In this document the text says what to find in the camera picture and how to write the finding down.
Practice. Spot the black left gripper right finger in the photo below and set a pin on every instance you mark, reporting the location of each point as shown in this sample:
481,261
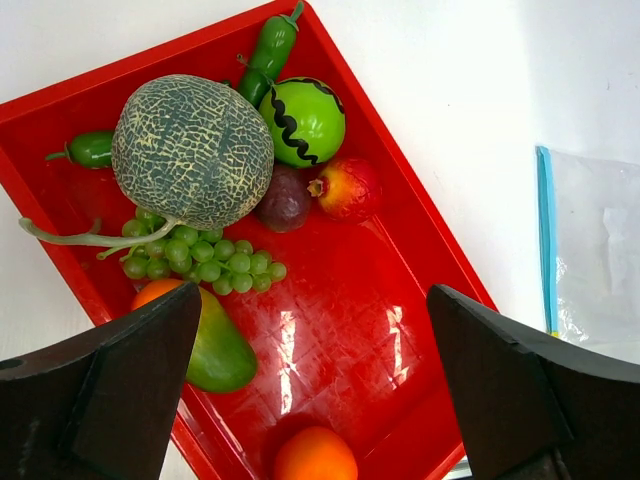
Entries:
531,406

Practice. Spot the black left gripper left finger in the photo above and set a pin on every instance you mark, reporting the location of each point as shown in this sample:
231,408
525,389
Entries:
101,404

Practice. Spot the green orange mango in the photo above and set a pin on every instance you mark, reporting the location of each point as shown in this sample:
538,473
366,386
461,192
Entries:
222,360

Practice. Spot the clear zip top bag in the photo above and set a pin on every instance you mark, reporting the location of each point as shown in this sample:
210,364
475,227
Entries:
588,217

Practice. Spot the orange fruit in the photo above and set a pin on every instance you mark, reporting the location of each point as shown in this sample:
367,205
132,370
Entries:
315,453

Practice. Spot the netted green cantaloupe melon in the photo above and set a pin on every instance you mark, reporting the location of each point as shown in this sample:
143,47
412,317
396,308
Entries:
186,148

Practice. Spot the dark purple passion fruit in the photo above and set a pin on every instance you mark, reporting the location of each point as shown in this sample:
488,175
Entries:
286,203

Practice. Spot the red pomegranate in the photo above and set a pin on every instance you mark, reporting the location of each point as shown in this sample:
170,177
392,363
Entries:
347,189

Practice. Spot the green grape bunch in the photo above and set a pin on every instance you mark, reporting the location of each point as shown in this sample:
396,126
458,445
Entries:
203,257

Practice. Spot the small green pepper left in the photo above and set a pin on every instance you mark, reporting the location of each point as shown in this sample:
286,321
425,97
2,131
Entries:
92,150

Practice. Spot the red plastic tray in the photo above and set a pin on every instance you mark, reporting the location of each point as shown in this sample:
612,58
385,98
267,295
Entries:
345,340

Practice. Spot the small green striped watermelon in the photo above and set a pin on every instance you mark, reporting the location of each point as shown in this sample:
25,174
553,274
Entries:
306,119

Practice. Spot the short green chili pepper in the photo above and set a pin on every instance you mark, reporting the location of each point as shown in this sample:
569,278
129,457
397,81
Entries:
256,79

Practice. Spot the long green chili pepper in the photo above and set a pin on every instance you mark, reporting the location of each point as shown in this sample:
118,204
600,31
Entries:
274,45

